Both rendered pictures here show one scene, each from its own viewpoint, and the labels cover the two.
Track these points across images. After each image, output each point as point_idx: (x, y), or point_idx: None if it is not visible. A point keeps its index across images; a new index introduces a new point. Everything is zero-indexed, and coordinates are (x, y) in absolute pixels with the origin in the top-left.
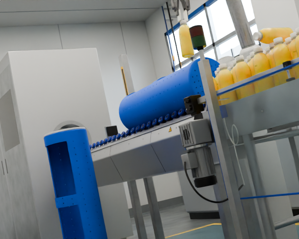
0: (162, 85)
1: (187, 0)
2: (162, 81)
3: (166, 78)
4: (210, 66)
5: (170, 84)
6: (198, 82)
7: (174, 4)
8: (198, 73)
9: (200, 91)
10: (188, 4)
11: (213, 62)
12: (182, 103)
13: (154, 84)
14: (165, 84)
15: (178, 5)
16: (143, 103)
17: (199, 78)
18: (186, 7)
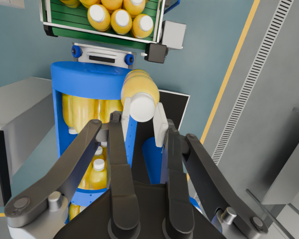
0: (132, 151)
1: (78, 161)
2: (127, 158)
3: (127, 149)
4: (88, 69)
5: (135, 128)
6: (125, 70)
7: (198, 146)
8: (123, 72)
9: (124, 68)
10: (88, 137)
11: (75, 68)
12: None
13: None
14: (133, 141)
15: (169, 137)
16: None
17: (122, 71)
18: (114, 126)
